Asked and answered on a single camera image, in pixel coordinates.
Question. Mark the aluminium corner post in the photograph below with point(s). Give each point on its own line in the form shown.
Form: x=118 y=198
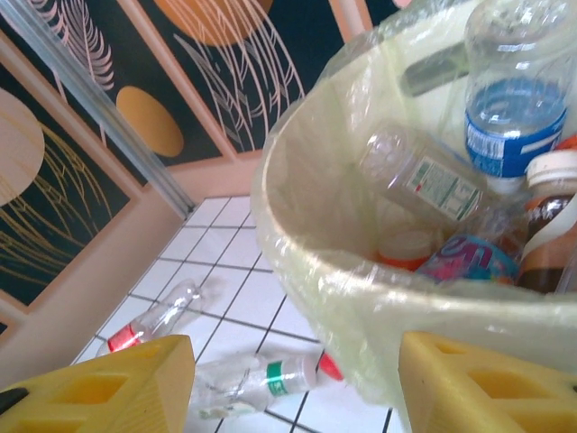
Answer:
x=106 y=115

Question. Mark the brown drink bottle beige cap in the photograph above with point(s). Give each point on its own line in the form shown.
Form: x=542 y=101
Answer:
x=545 y=216

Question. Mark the cream plastic bin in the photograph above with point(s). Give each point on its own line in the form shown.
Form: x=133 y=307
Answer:
x=315 y=189

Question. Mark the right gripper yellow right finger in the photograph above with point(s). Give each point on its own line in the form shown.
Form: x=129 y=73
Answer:
x=487 y=397

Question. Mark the water bottle red white label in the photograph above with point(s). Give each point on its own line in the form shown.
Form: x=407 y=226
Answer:
x=252 y=383

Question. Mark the clear bottle pale label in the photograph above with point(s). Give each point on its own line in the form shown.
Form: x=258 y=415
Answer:
x=442 y=189

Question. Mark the water bottle blue label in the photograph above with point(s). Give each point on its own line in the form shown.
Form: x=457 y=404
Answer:
x=514 y=149

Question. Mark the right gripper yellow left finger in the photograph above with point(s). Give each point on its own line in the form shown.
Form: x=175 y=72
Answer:
x=90 y=397

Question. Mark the clear bottle light blue label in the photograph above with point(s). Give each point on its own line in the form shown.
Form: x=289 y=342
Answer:
x=469 y=261

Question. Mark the translucent yellow bin liner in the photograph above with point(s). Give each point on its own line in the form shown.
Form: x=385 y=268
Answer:
x=360 y=325

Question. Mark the clear cola bottle red label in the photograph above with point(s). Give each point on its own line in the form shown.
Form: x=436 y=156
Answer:
x=171 y=306

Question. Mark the clear bottle orange label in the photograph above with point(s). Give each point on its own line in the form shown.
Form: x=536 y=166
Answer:
x=405 y=257

